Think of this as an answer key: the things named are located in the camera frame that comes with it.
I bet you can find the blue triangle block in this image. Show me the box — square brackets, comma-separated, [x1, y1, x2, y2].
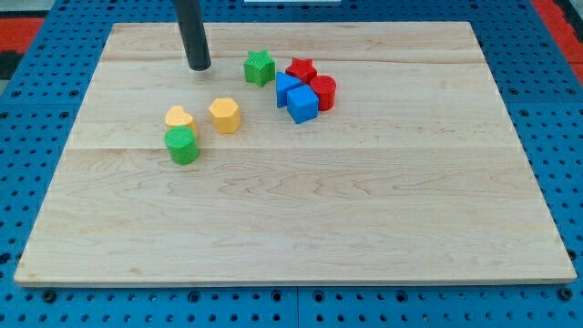
[275, 71, 302, 108]

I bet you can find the red star block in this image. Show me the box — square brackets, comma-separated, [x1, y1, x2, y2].
[285, 57, 318, 84]

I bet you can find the green star block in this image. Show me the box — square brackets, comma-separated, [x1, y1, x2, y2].
[243, 50, 275, 87]

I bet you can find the light wooden board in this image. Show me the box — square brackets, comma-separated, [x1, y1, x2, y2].
[14, 22, 577, 288]

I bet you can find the blue cube block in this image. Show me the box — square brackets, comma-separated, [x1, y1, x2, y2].
[287, 85, 319, 124]

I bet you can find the yellow hexagon block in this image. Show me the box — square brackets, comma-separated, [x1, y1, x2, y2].
[209, 97, 241, 134]

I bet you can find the red cylinder block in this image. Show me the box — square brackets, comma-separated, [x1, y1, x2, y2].
[310, 75, 337, 111]

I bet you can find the green cylinder block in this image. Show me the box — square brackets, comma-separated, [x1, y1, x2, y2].
[164, 126, 199, 165]

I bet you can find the yellow heart block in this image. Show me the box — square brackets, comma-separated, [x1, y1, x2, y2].
[165, 105, 198, 137]

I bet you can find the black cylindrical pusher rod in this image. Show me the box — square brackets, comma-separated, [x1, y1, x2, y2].
[173, 0, 211, 71]

